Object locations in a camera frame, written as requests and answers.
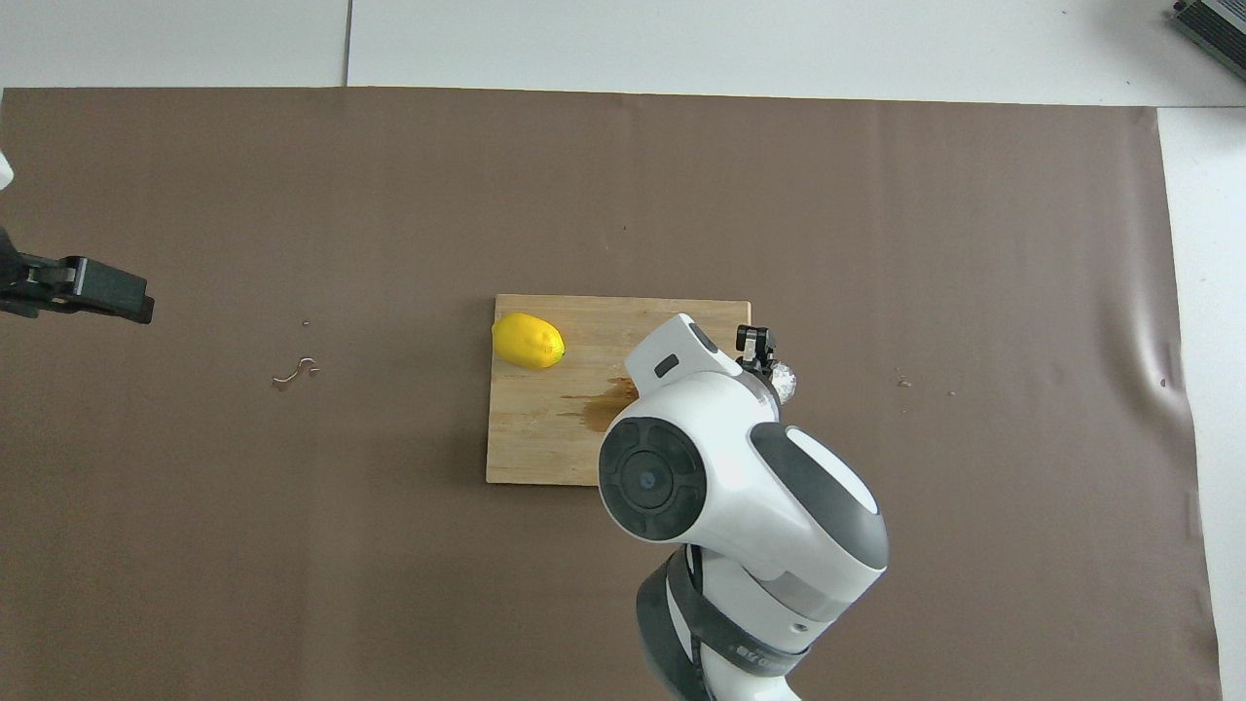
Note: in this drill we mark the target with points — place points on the yellow lemon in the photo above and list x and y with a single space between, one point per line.
528 341

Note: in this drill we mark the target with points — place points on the brown paper table mat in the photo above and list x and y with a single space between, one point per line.
623 195

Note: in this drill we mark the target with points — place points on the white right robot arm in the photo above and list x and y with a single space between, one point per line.
740 487

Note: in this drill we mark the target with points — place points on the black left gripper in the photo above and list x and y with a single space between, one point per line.
8 268

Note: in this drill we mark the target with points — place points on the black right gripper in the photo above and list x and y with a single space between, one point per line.
762 382

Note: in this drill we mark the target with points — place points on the wooden cutting board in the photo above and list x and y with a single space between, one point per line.
535 438

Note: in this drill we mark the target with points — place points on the clear plastic cup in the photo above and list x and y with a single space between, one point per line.
785 383

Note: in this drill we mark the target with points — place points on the grey ribbed metal device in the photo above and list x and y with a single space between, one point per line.
1217 24

